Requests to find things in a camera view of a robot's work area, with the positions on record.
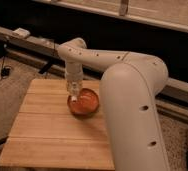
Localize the black power adapter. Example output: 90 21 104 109
1 67 11 77

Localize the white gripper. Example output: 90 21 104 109
65 62 83 94

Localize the white box on rail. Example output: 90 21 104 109
12 28 30 38

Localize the wooden board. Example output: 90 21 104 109
0 79 114 171

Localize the grey metal rail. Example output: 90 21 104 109
0 27 188 122

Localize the white plastic bottle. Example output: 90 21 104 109
71 83 79 101

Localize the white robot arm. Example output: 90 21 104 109
57 38 170 171

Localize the orange ceramic bowl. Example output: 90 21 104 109
67 88 99 116

